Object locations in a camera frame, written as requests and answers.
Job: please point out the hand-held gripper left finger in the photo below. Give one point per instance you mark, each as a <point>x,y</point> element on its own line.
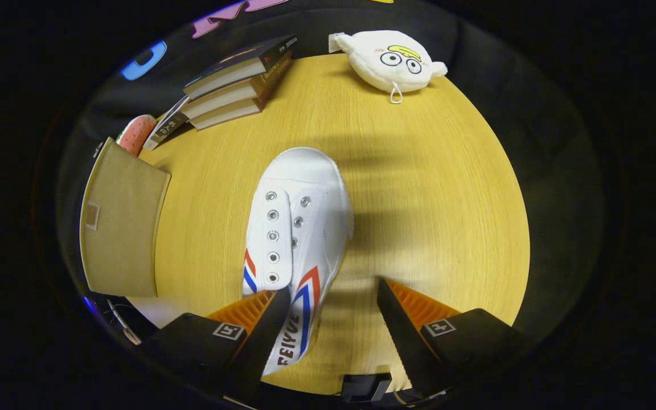
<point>257,347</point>

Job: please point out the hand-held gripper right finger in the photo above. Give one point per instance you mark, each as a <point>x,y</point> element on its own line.
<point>405,336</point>

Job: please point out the beige fabric storage box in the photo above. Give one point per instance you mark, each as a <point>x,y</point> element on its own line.
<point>123,228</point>

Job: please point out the thin brown cover book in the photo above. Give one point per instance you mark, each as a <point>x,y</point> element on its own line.
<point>225,114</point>

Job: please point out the white book with portrait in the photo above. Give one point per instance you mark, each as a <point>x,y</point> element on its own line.
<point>165,126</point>

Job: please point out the watermelon slice toy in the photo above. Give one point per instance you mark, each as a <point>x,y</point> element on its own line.
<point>134,134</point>

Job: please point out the thick brown cover book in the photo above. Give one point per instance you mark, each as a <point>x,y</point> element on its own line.
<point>225,97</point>

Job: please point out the white plush toy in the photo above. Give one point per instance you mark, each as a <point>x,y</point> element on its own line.
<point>385,62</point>

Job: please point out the black cover book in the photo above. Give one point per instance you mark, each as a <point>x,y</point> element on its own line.
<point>237,60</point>

